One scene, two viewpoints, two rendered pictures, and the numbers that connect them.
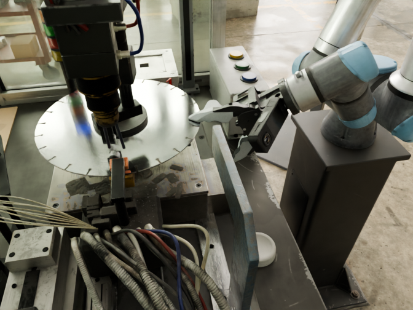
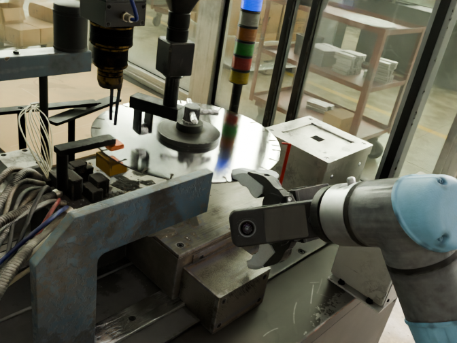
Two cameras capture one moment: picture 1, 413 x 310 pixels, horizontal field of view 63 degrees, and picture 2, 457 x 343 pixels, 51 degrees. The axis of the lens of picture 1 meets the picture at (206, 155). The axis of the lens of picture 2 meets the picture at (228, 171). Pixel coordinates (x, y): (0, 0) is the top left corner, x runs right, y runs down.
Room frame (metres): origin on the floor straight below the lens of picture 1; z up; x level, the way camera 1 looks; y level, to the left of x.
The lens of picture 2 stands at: (0.15, -0.47, 1.30)
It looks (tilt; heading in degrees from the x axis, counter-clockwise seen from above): 28 degrees down; 51
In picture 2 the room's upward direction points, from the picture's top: 10 degrees clockwise
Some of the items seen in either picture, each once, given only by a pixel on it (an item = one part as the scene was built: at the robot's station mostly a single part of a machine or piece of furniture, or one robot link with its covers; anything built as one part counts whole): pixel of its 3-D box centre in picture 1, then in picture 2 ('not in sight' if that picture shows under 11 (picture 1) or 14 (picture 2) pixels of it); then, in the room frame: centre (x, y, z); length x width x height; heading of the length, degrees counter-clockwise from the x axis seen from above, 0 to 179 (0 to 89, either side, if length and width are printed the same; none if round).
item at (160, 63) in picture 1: (147, 87); (309, 167); (0.91, 0.18, 0.82); 0.18 x 0.18 x 0.15; 11
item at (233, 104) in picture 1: (233, 113); (268, 192); (0.56, -0.06, 0.97); 0.09 x 0.02 x 0.05; 88
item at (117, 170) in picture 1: (121, 189); (89, 161); (0.38, 0.14, 0.95); 0.10 x 0.03 x 0.07; 11
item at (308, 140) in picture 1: (319, 213); not in sight; (0.79, -0.41, 0.37); 0.40 x 0.40 x 0.75; 11
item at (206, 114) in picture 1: (211, 109); (260, 177); (0.58, -0.01, 0.96); 0.09 x 0.06 x 0.03; 88
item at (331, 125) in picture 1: (351, 118); not in sight; (0.79, -0.41, 0.80); 0.15 x 0.15 x 0.10
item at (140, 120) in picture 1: (119, 114); (189, 128); (0.57, 0.18, 0.96); 0.11 x 0.11 x 0.03
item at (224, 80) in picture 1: (235, 90); (402, 235); (0.90, -0.09, 0.82); 0.28 x 0.11 x 0.15; 11
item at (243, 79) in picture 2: (61, 52); (239, 75); (0.81, 0.37, 0.98); 0.05 x 0.04 x 0.03; 101
